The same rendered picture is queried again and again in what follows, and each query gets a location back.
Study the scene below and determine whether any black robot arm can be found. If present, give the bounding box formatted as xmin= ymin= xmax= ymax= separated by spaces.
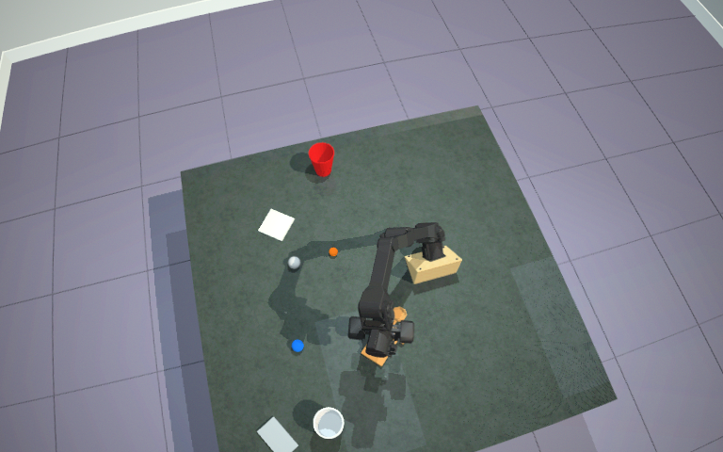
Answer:
xmin=358 ymin=222 xmax=446 ymax=358

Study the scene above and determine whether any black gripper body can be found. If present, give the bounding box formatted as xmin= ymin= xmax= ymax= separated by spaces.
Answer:
xmin=347 ymin=316 xmax=414 ymax=343

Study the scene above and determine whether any red plastic cup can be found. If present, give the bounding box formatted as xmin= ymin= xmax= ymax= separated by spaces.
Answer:
xmin=309 ymin=143 xmax=334 ymax=177

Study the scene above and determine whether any white mug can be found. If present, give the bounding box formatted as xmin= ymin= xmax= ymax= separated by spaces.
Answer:
xmin=313 ymin=408 xmax=344 ymax=439

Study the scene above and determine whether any white flat square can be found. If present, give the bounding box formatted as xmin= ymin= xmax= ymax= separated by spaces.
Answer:
xmin=258 ymin=209 xmax=294 ymax=241

